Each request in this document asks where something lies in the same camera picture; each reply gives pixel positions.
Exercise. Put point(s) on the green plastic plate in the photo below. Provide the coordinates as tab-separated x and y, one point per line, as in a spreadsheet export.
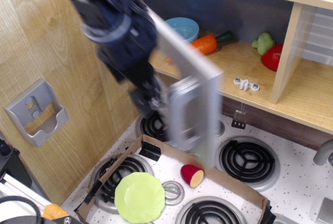
139	198

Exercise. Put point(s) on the green toy broccoli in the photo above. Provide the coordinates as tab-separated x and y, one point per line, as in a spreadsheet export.
263	43

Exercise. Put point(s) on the light blue bowl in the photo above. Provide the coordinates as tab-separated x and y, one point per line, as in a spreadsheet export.
187	28

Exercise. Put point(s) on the hanging metal spatula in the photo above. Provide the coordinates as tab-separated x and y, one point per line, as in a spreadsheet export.
240	118

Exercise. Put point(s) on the grey wall phone holder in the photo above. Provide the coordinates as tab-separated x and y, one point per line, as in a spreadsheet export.
29	105

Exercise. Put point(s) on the front left stove burner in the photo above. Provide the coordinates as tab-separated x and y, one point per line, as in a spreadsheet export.
104	198

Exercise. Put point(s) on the stove burner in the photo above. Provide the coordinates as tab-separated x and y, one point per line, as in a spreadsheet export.
248	160
104	198
209	209
155	127

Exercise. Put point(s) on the orange toy carrot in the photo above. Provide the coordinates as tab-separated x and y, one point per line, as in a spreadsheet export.
208	43

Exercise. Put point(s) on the white door latch clip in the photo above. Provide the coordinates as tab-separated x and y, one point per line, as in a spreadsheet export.
245	84

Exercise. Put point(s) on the red toy pepper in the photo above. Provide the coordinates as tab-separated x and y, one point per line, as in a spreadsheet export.
272	57

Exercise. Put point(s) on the orange object bottom left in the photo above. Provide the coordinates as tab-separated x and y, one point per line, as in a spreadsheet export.
53	211

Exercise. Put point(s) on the wooden toy shelf cabinet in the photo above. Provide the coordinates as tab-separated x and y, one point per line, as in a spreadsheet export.
300	90

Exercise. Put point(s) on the rear right stove burner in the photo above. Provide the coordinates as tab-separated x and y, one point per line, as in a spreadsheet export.
248	160

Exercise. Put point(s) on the rear left stove burner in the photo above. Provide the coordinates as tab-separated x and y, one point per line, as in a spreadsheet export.
155	127

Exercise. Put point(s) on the grey faucet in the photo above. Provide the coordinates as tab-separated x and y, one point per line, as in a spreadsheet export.
324	153

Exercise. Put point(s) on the grey stove knob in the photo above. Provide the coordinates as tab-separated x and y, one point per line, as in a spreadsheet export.
174	193

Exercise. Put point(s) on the cardboard box tray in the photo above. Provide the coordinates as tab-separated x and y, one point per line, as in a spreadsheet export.
166	163

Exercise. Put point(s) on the black device at left edge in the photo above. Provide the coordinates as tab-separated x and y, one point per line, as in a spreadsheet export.
11	164

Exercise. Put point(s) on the grey microwave door with handle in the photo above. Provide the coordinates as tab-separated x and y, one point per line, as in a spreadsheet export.
192	104

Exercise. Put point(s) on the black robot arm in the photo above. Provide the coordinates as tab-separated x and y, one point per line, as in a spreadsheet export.
126	35

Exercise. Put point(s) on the front right stove burner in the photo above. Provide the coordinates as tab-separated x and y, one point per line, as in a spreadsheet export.
209	209

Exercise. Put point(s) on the red toy potato half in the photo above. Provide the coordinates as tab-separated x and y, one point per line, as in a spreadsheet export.
192	175

